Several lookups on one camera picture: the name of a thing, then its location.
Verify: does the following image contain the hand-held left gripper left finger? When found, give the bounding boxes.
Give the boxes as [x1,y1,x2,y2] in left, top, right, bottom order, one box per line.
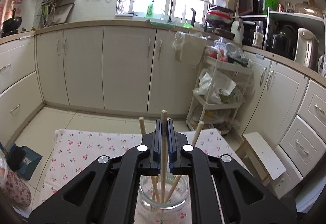
[28,119,163,224]

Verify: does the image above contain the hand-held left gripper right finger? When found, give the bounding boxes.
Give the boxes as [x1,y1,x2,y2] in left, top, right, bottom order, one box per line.
[167,117,298,224]

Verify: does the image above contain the bunch of wooden chopsticks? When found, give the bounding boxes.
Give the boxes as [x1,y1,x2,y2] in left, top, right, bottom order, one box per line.
[139,116,205,205]

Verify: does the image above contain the clear glass jar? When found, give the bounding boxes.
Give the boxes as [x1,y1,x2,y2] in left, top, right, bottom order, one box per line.
[138,174,192,214]

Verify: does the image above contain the white plastic bag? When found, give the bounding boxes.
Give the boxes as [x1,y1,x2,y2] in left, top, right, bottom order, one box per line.
[194,71,237,105]

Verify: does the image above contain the cherry print tablecloth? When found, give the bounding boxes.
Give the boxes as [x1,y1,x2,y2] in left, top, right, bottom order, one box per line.
[41,128,251,224]

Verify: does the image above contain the cream kitchen base cabinets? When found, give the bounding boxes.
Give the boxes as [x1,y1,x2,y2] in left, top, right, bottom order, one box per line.
[0,19,326,199]

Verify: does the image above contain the white tiered trolley cart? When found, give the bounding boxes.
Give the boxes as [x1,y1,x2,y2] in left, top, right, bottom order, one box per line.
[187,44,256,136]

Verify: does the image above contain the white step stool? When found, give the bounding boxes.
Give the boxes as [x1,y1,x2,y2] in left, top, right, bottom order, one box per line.
[236,132,287,187]

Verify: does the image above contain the white hanging waste bin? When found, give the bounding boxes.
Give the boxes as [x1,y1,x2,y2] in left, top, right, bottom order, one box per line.
[173,31,207,66]

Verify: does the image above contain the white plastic jug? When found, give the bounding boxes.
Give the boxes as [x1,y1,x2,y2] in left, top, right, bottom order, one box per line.
[230,21,244,45]

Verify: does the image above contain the stack of pans and dishes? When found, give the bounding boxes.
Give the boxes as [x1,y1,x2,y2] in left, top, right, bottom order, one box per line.
[204,0,236,39]

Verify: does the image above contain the chrome kitchen faucet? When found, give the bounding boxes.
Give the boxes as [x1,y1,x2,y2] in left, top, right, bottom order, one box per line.
[152,0,176,24]

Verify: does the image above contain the clear plastic bottle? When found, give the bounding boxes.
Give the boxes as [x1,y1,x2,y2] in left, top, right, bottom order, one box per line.
[253,21,264,49]

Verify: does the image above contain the clear windowsill jar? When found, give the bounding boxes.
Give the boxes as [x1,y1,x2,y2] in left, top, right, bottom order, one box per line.
[117,0,135,15]

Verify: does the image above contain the pink floral trash bin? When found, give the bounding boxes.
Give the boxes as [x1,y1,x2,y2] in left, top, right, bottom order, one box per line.
[0,153,32,207]

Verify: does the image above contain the black microwave oven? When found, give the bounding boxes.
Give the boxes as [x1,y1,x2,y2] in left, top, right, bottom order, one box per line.
[237,0,267,15]

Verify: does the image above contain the white electric thermos pot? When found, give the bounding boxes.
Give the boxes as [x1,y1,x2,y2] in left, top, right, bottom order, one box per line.
[295,27,319,70]

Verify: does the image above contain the green bag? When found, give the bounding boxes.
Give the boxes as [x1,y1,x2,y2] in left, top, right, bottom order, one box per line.
[263,0,278,12]

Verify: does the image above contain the white countertop shelf rack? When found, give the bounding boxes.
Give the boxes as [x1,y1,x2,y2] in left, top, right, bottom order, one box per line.
[239,10,326,54]

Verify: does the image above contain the black wok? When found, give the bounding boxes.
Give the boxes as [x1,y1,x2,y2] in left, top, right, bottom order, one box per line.
[2,7,23,33]

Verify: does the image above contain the blue long-handled dustpan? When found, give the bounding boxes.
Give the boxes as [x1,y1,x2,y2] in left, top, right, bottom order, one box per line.
[7,145,43,181]

